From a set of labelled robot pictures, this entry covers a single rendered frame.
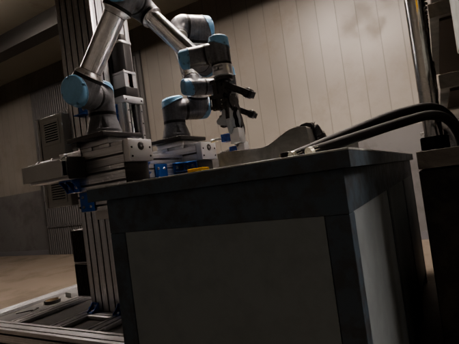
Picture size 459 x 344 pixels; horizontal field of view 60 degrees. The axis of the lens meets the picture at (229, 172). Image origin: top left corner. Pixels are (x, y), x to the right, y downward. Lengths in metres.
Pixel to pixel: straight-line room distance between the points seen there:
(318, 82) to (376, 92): 0.61
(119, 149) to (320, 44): 3.25
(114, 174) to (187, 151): 0.50
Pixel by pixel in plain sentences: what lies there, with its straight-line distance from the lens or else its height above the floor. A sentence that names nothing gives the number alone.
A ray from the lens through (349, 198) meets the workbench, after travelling 0.83.
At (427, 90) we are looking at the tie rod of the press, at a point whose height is 0.99.
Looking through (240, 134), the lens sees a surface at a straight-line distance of 1.43.
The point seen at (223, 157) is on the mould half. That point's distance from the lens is 1.59.
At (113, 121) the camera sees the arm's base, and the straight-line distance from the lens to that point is 1.77.
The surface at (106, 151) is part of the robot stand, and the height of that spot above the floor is 0.96.
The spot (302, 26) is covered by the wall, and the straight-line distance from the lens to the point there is 4.68.
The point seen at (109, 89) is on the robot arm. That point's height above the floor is 1.23.
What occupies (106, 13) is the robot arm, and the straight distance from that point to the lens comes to 1.71.
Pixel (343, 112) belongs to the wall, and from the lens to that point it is 4.36.
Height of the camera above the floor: 0.76
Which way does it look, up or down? 2 degrees up
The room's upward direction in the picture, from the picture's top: 8 degrees counter-clockwise
